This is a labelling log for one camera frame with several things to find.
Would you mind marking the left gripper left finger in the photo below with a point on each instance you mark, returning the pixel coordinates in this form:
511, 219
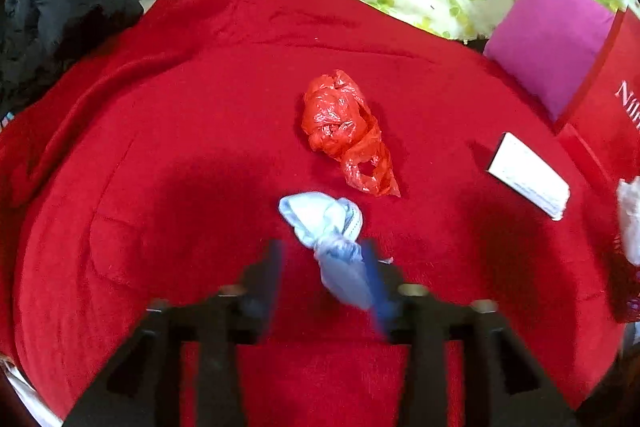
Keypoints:
140, 383

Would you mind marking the light blue tissue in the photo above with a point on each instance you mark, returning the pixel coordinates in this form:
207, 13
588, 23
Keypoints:
330, 228

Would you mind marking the white tissue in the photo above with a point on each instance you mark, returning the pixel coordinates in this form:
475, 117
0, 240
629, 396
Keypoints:
628, 209

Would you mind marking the red paper gift bag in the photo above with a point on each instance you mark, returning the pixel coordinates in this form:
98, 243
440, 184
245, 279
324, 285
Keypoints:
597, 135

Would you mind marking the red plastic bag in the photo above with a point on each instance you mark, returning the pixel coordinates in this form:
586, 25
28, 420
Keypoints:
338, 122

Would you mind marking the red blanket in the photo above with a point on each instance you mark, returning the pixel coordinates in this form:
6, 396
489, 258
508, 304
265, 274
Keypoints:
153, 169

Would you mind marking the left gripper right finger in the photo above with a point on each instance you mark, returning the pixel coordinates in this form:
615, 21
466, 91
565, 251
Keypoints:
503, 384

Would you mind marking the white medicine box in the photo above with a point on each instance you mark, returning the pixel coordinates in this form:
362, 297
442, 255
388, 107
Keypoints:
520, 168

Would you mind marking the magenta pillow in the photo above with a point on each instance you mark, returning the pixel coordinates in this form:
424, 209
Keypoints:
549, 46

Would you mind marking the black jacket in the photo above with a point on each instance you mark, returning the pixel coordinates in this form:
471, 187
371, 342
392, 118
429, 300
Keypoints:
41, 39

